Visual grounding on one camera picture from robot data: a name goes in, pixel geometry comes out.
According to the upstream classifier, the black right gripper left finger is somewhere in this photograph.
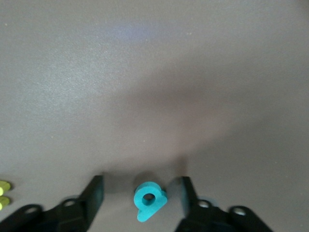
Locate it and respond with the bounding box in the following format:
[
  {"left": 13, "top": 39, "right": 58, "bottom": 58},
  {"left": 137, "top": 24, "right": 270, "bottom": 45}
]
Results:
[{"left": 0, "top": 175, "right": 105, "bottom": 232}]

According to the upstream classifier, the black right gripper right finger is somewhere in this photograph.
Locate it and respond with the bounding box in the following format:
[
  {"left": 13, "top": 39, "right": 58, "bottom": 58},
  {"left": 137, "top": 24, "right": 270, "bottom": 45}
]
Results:
[{"left": 176, "top": 176, "right": 273, "bottom": 232}]

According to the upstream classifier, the teal letter b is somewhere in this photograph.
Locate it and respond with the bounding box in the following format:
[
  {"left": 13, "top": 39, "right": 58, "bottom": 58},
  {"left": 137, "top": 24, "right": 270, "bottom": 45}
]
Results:
[{"left": 133, "top": 181, "right": 168, "bottom": 223}]

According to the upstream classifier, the yellow letter u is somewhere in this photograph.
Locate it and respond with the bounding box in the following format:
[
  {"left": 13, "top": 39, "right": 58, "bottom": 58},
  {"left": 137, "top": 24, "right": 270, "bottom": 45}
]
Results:
[{"left": 0, "top": 180, "right": 12, "bottom": 210}]

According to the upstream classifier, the brown table cover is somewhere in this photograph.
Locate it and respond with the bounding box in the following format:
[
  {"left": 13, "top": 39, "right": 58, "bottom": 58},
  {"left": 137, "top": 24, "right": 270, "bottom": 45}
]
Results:
[{"left": 0, "top": 0, "right": 309, "bottom": 232}]

